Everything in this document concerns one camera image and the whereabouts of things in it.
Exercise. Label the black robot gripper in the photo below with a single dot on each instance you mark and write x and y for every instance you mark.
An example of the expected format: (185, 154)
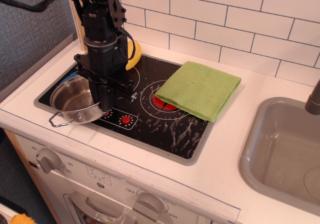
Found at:
(105, 69)

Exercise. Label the stainless steel pot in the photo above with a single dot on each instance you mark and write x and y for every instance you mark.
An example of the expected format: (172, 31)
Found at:
(73, 103)

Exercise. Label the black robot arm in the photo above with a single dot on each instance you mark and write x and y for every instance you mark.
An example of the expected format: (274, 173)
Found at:
(102, 21)

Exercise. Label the right red stove knob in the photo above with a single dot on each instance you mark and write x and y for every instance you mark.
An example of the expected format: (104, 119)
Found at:
(126, 120)

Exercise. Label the yellow plastic banana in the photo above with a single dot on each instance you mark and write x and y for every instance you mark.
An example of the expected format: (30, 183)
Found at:
(137, 55)

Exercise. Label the wooden side panel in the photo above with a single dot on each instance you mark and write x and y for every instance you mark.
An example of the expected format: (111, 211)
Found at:
(78, 26)

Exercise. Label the left grey oven dial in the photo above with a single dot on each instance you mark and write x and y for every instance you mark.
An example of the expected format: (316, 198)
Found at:
(48, 160)

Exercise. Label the grey oven dial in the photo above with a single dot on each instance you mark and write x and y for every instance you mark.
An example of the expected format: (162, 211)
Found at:
(48, 160)
(148, 206)

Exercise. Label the green folded cloth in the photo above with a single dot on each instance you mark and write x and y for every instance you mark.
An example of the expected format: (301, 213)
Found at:
(199, 90)

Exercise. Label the right grey oven dial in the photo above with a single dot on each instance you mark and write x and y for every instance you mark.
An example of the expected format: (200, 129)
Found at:
(148, 206)

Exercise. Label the orange fuzzy object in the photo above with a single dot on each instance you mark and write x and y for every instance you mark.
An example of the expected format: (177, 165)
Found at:
(21, 219)

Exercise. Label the grey plastic sink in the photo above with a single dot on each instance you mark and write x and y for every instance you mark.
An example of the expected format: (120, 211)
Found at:
(281, 156)

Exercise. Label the grey faucet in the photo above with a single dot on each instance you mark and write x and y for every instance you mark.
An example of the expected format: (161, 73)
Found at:
(313, 102)

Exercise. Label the fork with blue handle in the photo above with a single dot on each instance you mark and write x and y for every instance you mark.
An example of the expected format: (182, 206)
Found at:
(66, 77)

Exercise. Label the grey oven door handle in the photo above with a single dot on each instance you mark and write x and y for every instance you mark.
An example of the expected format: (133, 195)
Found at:
(96, 211)

